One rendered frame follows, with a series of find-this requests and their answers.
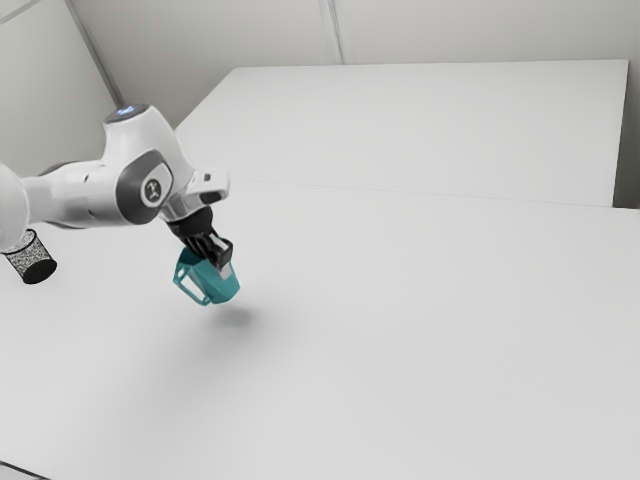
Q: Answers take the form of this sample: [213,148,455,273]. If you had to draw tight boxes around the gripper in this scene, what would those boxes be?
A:
[167,208,236,284]

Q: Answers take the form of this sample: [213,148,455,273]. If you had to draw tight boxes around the black mesh pen holder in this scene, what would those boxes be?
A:
[2,229,58,286]

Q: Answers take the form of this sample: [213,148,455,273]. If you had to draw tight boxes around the teal faceted mug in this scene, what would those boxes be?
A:
[172,246,241,307]

